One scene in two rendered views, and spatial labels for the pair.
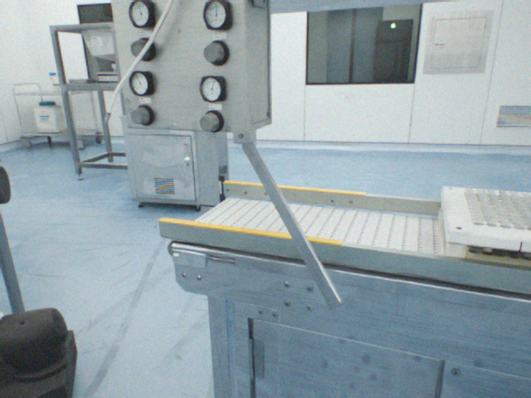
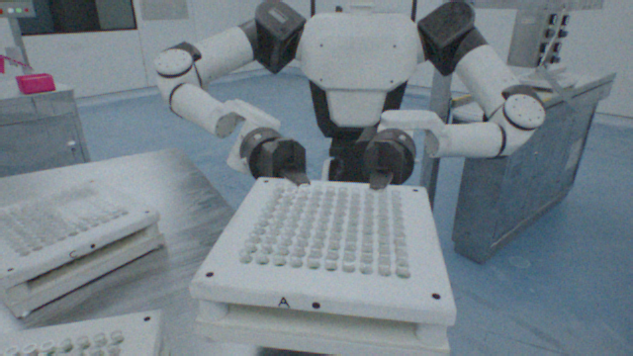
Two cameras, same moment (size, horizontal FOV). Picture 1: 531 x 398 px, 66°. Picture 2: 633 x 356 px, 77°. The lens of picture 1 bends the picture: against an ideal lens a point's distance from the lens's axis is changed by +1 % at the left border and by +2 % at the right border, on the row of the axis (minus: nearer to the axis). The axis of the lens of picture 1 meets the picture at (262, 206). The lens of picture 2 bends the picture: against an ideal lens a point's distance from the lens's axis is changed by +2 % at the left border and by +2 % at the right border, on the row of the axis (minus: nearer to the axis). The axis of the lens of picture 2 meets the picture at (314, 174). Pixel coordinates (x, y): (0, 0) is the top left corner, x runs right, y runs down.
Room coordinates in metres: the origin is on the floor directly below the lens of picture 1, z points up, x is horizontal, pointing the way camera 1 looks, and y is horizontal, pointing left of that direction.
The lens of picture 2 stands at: (0.71, 1.92, 1.26)
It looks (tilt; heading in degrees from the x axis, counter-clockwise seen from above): 24 degrees down; 297
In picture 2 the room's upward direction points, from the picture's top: straight up
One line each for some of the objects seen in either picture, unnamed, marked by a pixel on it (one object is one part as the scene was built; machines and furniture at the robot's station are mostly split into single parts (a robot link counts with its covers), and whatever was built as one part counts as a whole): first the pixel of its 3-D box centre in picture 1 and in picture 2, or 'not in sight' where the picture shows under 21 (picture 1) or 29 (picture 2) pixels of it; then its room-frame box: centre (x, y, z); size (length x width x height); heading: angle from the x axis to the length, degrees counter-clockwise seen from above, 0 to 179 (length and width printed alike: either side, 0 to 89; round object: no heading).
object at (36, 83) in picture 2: not in sight; (36, 83); (3.16, 0.63, 0.80); 0.16 x 0.12 x 0.09; 75
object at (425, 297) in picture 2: not in sight; (330, 231); (0.87, 1.56, 1.01); 0.25 x 0.24 x 0.02; 109
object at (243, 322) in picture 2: not in sight; (329, 265); (0.87, 1.56, 0.96); 0.24 x 0.24 x 0.02; 19
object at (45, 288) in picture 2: not in sight; (66, 244); (1.39, 1.58, 0.84); 0.24 x 0.24 x 0.02; 79
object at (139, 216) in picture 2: not in sight; (59, 222); (1.39, 1.58, 0.89); 0.25 x 0.24 x 0.02; 169
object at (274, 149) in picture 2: not in sight; (276, 165); (1.04, 1.41, 1.00); 0.12 x 0.10 x 0.13; 141
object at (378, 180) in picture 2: not in sight; (379, 178); (0.86, 1.42, 1.02); 0.06 x 0.03 x 0.02; 101
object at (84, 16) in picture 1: (123, 45); not in sight; (6.35, 1.98, 1.43); 1.32 x 0.01 x 1.11; 75
